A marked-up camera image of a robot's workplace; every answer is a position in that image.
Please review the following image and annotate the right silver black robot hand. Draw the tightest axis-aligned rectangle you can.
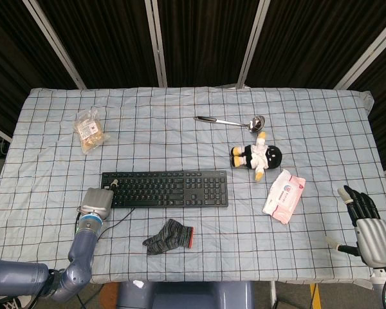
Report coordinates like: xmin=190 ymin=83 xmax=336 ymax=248
xmin=325 ymin=185 xmax=386 ymax=268

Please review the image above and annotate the pink white wet wipes pack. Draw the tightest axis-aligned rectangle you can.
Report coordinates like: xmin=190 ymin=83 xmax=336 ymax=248
xmin=262 ymin=169 xmax=306 ymax=225

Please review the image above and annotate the black computer keyboard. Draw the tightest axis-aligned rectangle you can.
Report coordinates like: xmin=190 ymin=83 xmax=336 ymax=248
xmin=101 ymin=169 xmax=229 ymax=209

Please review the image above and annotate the thin black cable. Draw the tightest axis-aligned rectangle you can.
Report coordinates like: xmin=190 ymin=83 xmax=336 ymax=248
xmin=96 ymin=207 xmax=136 ymax=242

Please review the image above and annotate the grey knit work glove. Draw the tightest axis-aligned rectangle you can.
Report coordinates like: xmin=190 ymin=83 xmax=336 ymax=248
xmin=142 ymin=218 xmax=195 ymax=256

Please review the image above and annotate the clear bag of snacks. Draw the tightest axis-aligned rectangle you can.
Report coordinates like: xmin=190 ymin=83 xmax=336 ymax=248
xmin=73 ymin=108 xmax=111 ymax=155

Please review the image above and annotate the blue-grey robot torso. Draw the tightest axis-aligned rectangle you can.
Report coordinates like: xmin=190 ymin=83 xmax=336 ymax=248
xmin=116 ymin=281 xmax=255 ymax=309

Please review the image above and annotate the black white sneaker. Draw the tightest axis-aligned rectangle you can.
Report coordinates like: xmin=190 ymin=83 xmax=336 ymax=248
xmin=0 ymin=294 xmax=32 ymax=309

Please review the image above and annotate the steel ladle with black handle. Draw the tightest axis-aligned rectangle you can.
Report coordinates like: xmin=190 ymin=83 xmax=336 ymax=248
xmin=192 ymin=115 xmax=266 ymax=134

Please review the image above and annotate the white table leg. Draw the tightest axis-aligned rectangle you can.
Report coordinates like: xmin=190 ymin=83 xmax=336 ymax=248
xmin=269 ymin=281 xmax=278 ymax=309

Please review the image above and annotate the penguin plush in white coat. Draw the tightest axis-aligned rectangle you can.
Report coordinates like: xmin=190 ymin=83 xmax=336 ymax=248
xmin=229 ymin=131 xmax=283 ymax=183

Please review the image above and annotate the light blue checked tablecloth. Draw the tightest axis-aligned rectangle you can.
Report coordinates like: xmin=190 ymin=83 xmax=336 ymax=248
xmin=0 ymin=86 xmax=386 ymax=286

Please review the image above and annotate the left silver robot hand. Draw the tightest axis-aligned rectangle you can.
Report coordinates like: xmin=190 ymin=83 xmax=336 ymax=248
xmin=79 ymin=179 xmax=120 ymax=221

